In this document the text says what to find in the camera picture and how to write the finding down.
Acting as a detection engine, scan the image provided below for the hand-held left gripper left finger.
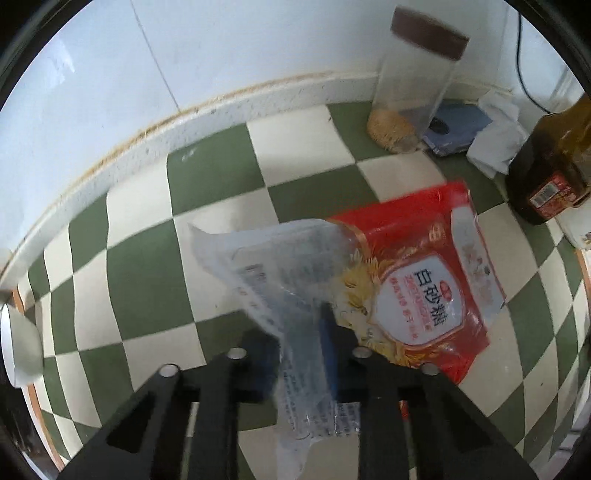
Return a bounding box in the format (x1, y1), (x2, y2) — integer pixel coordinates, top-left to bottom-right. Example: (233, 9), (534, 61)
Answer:
(60, 330), (282, 480)

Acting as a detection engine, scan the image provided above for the glass jar with brown lid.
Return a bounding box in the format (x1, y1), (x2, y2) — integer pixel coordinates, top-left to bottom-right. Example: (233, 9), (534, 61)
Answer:
(367, 4), (471, 154)

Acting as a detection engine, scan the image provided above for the white cup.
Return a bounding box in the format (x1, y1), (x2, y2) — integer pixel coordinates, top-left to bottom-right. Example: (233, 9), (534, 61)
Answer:
(0, 301), (45, 387)

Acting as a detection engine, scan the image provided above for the green white checkered tablecloth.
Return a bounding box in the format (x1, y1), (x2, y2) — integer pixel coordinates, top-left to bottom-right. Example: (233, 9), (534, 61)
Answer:
(0, 102), (591, 480)

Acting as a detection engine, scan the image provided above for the crumpled white paper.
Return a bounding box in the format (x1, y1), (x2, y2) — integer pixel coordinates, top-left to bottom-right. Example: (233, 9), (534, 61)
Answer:
(465, 93), (533, 179)

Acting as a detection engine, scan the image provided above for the black plug with cable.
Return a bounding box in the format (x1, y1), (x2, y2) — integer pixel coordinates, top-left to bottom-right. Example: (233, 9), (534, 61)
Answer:
(515, 11), (555, 115)

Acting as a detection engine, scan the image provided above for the dark sauce bottle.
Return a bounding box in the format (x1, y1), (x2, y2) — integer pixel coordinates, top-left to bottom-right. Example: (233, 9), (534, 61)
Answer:
(504, 93), (591, 226)

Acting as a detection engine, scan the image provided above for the red sugar bag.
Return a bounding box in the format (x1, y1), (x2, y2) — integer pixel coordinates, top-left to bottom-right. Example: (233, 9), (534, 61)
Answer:
(324, 181), (507, 385)

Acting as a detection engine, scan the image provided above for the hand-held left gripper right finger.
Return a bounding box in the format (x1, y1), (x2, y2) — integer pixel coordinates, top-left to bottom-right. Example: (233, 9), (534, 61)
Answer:
(318, 302), (539, 480)

